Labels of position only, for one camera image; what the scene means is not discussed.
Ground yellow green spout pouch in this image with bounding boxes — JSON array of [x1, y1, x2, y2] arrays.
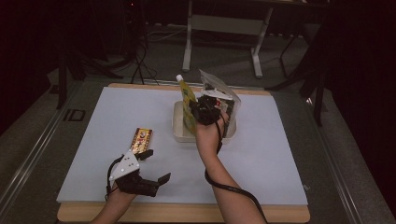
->
[[176, 74, 199, 136]]

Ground aluminium floor rail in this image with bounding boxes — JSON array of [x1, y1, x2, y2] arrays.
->
[[0, 92, 78, 216], [306, 99, 365, 224]]

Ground white plastic container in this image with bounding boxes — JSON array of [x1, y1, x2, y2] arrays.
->
[[172, 100, 237, 144]]

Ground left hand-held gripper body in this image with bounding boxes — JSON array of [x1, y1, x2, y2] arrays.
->
[[109, 149, 161, 198]]

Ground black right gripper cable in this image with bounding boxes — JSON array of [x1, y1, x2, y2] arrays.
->
[[204, 119, 269, 224]]

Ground black metal stand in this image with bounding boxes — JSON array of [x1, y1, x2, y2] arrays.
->
[[55, 40, 125, 110], [265, 31, 328, 127]]

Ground clear bag of dried seaweed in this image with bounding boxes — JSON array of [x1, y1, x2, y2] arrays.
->
[[199, 68, 242, 138]]

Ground person's left hand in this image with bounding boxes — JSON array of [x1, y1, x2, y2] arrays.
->
[[106, 183, 138, 208]]

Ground person's right hand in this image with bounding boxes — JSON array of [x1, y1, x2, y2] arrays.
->
[[195, 111, 230, 157]]

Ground small yellow red snack box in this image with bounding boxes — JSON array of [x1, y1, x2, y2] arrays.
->
[[130, 127, 153, 156]]

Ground white metal table frame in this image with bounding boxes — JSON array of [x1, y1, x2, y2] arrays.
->
[[181, 0, 275, 79]]

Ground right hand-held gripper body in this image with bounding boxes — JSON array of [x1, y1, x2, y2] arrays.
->
[[196, 88, 234, 127]]

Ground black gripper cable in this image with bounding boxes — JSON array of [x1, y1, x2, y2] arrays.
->
[[106, 154, 125, 201], [204, 119, 269, 224]]

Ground black floor cables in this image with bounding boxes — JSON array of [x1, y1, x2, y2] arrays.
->
[[130, 40, 160, 86]]

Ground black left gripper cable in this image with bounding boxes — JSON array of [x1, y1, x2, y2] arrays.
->
[[106, 154, 125, 201]]

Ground white table mat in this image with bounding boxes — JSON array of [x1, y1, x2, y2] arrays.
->
[[56, 86, 309, 206]]

